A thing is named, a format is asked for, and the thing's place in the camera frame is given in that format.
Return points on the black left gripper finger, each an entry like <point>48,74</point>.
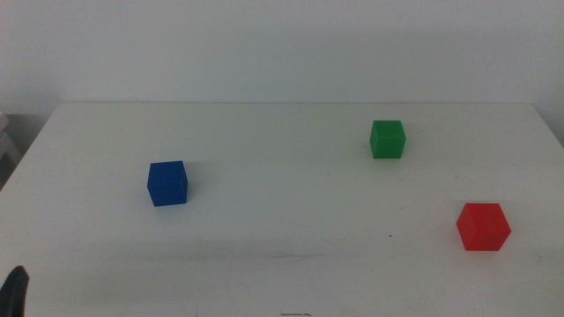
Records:
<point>14,292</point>

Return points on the blue cube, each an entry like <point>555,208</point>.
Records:
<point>167,185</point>

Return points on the green cube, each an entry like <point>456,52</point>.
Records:
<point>388,140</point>

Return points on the red cube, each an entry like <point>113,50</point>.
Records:
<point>484,228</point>

